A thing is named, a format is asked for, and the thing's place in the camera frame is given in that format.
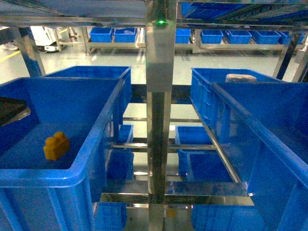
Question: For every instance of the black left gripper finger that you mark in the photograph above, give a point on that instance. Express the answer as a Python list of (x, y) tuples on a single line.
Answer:
[(12, 110)]

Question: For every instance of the yellow two-stud toy block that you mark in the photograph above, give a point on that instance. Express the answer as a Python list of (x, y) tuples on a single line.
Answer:
[(56, 146)]

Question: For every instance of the large blue bin near left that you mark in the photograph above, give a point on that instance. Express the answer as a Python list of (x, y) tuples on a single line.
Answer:
[(37, 194)]

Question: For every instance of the large blue bin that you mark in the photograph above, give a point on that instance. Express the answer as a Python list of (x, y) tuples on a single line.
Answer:
[(37, 194), (262, 128)]

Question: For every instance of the blue bin behind right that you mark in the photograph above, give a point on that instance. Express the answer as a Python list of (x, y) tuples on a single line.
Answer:
[(201, 87)]

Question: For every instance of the large blue bin near right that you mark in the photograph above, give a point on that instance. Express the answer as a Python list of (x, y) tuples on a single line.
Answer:
[(262, 128)]

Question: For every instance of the steel vertical centre post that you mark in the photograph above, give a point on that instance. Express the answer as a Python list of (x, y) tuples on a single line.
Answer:
[(161, 18)]

